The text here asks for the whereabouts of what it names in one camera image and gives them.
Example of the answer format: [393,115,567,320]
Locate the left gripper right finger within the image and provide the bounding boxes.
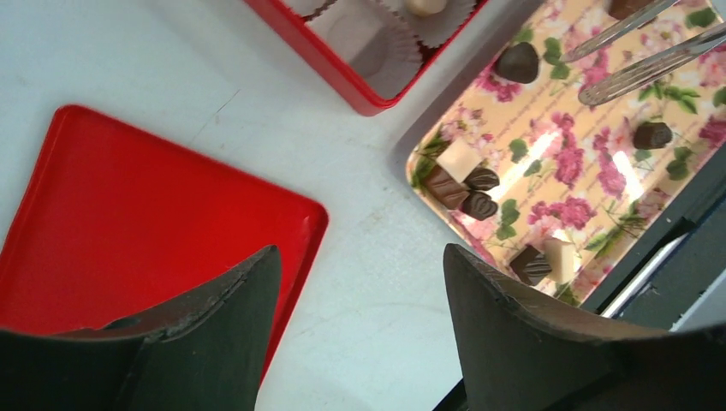
[443,243,725,410]

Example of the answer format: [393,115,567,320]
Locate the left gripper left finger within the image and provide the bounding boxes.
[1,246,282,410]

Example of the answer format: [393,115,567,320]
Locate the red box lid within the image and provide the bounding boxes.
[1,104,329,361]

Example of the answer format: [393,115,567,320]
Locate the silver serving tongs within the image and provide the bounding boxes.
[561,0,726,107]

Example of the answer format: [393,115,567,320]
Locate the red chocolate box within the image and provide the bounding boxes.
[247,0,487,116]

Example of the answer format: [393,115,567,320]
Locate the dark striped square chocolate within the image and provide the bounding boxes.
[509,244,552,286]

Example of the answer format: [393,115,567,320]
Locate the white square chocolate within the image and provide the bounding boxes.
[544,238,576,284]

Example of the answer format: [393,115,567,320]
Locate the round dark chocolate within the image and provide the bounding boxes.
[633,122,673,150]

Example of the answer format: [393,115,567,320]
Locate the heart dark chocolate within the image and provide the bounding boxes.
[494,42,540,84]

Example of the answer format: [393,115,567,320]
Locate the floral serving tray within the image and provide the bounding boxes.
[405,1,725,305]

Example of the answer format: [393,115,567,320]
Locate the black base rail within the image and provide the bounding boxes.
[581,152,725,329]

